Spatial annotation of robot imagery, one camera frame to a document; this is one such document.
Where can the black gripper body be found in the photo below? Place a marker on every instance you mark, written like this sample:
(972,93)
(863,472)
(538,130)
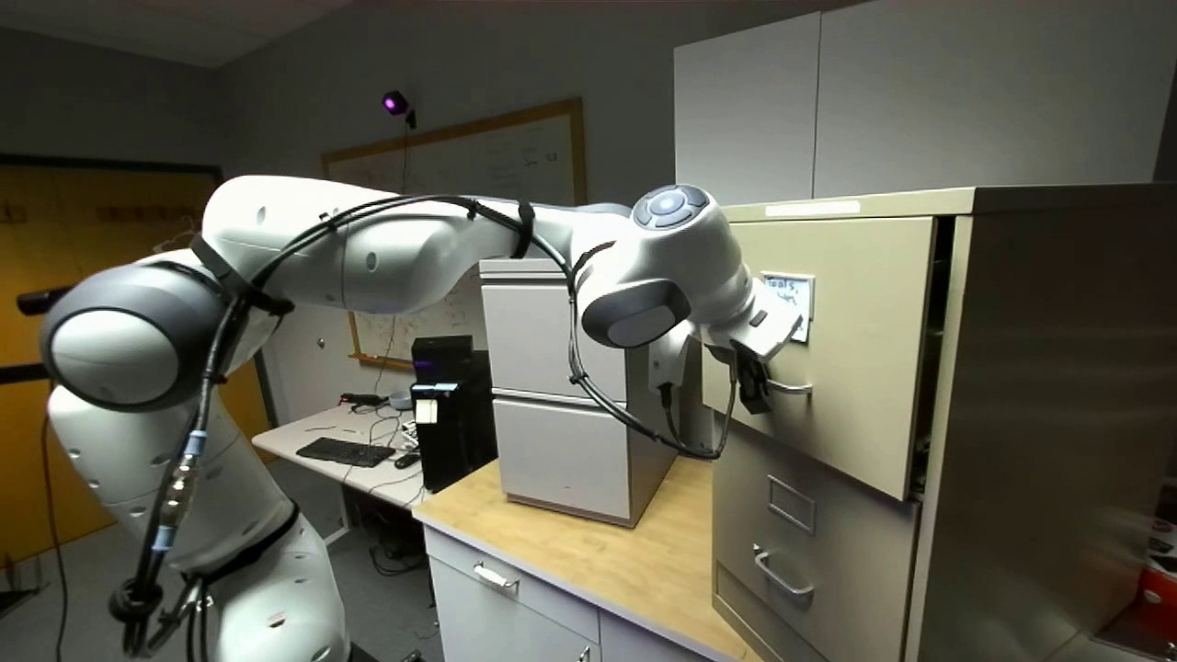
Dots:
(751,376)

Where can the beige filing cabinet drawer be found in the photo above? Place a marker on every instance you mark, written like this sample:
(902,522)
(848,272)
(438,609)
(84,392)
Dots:
(848,554)
(859,368)

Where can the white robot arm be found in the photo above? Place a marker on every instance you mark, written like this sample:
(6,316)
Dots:
(334,245)

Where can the drawer label holder with card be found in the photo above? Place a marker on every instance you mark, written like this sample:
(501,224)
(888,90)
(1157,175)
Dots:
(793,298)

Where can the empty drawer label holder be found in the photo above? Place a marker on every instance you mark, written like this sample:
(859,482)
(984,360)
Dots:
(793,501)

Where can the grey lateral file cabinet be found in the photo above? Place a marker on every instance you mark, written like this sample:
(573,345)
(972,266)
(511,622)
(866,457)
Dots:
(559,441)

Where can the white base cabinet wooden top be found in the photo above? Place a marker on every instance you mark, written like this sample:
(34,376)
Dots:
(576,554)

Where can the black computer tower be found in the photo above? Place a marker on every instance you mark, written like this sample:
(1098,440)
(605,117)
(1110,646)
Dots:
(459,416)

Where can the beige metal filing cabinet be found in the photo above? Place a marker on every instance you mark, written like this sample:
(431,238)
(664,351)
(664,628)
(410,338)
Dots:
(1055,407)

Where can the wood framed whiteboard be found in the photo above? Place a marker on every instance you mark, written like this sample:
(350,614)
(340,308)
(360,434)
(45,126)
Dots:
(491,158)

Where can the white tall storage cabinet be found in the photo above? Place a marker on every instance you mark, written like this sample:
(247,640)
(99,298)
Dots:
(957,97)

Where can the small black desk device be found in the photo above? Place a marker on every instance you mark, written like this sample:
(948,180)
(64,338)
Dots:
(364,397)

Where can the black keyboard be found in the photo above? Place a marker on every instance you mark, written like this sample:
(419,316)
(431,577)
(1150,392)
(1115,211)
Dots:
(349,450)

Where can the red object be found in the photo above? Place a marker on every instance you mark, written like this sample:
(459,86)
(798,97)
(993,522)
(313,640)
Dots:
(1162,589)

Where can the yellow door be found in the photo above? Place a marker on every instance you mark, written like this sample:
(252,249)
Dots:
(74,223)

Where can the camera with purple light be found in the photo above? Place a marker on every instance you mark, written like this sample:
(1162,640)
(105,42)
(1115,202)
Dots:
(397,104)

